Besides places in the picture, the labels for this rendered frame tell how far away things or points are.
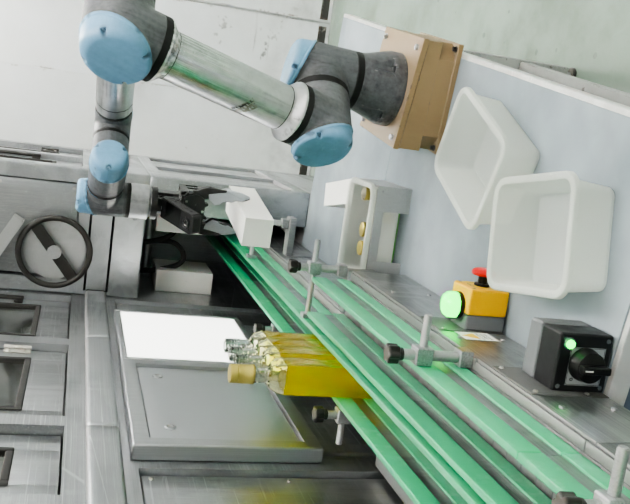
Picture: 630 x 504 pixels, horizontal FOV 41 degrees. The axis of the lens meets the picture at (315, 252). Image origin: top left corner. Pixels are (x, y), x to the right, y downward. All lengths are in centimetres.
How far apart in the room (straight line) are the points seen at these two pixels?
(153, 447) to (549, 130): 84
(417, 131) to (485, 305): 46
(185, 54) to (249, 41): 391
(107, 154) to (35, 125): 357
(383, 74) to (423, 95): 9
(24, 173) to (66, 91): 276
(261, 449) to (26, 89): 399
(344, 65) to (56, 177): 112
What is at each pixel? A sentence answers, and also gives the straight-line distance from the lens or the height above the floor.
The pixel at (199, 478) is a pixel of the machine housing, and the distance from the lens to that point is 149.
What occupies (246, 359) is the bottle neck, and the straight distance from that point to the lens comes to 157.
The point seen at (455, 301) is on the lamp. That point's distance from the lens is 140.
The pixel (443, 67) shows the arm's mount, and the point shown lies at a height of 78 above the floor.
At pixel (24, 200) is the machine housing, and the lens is 257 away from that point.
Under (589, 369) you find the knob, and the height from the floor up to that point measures 81.
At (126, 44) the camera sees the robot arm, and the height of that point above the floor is 139.
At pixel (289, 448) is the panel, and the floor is 105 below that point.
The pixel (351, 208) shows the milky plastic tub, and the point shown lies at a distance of 198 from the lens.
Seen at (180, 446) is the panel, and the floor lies 124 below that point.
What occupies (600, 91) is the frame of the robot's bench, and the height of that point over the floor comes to 20.
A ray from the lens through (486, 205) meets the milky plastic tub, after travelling 139.
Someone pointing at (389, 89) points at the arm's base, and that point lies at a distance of 170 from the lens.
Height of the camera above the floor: 145
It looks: 16 degrees down
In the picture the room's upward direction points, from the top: 85 degrees counter-clockwise
